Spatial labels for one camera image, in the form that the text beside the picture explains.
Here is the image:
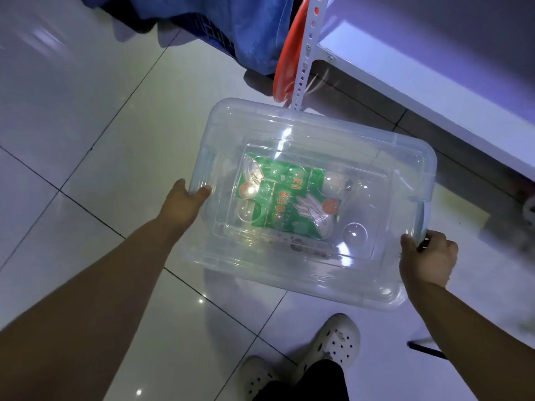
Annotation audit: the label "clear plastic storage box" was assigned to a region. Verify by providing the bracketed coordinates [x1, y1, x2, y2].
[184, 98, 438, 310]

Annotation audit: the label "person's right hand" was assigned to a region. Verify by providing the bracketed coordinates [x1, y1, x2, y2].
[399, 230, 459, 288]

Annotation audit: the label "red plastic stool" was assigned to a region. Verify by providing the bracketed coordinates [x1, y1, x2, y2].
[273, 0, 332, 103]

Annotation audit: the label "white shelf board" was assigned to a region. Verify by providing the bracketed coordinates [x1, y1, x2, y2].
[317, 20, 535, 182]

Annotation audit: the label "green printed package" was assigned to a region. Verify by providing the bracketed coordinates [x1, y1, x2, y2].
[234, 152, 342, 241]

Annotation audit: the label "person's left hand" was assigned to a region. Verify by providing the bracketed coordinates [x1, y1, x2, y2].
[161, 179, 212, 237]

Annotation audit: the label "thin black rod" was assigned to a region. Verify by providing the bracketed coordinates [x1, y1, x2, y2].
[407, 339, 448, 360]

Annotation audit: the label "white perforated metal post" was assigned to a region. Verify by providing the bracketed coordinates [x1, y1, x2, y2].
[290, 0, 336, 111]

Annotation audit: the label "white clog shoe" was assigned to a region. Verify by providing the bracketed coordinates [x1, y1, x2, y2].
[240, 356, 281, 401]
[293, 314, 361, 385]

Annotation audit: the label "blue cloth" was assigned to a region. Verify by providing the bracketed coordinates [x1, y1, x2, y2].
[79, 0, 311, 76]

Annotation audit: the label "person's left forearm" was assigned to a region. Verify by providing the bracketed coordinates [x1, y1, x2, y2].
[0, 218, 183, 401]

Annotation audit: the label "black trousers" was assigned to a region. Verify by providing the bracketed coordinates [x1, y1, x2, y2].
[254, 359, 350, 401]

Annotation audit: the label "person's right forearm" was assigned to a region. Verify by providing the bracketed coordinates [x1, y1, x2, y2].
[406, 280, 535, 401]

